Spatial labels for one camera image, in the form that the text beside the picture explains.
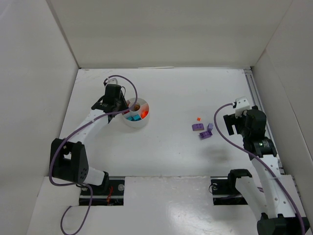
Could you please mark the light purple sloped brick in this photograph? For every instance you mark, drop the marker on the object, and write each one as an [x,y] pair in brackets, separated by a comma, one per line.
[197,127]

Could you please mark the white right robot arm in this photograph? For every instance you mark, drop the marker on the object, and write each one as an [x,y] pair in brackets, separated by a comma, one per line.
[272,205]

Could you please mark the long teal lego brick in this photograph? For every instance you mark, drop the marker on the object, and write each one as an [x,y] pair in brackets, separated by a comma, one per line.
[130,118]

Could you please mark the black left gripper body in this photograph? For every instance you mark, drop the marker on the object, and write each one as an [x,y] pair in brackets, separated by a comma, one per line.
[122,103]

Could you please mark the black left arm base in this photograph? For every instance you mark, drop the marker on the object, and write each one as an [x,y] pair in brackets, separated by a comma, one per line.
[110,193]

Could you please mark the teal 2x2 lego brick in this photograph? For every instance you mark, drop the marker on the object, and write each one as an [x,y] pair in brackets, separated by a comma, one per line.
[137,118]

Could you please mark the orange figure-eight lego piece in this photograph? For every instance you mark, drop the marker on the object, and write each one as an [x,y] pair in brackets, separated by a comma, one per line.
[144,114]

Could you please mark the red 2x4 lego brick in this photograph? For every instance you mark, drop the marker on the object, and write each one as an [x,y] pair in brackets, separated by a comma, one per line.
[128,104]

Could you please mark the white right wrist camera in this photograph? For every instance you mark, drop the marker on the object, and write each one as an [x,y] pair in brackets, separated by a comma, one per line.
[240,105]

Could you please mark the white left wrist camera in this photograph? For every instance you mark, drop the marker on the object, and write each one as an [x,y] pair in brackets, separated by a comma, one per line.
[110,80]

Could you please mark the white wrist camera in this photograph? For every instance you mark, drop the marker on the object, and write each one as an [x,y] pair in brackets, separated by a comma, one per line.
[240,105]
[110,80]

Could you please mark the light purple 2x2 brick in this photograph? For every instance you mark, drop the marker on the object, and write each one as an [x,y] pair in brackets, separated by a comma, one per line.
[210,127]

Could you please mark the purple 2x4 lego plate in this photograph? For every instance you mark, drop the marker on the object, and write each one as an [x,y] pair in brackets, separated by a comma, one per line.
[205,135]

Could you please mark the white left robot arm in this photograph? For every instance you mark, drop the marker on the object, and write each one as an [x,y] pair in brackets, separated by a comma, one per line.
[68,157]

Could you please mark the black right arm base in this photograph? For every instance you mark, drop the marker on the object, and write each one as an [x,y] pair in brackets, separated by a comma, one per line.
[223,188]

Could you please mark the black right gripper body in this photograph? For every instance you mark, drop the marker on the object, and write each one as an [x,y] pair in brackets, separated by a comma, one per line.
[230,124]

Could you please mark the white divided round container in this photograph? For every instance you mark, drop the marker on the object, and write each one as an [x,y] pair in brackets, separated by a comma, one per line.
[144,106]

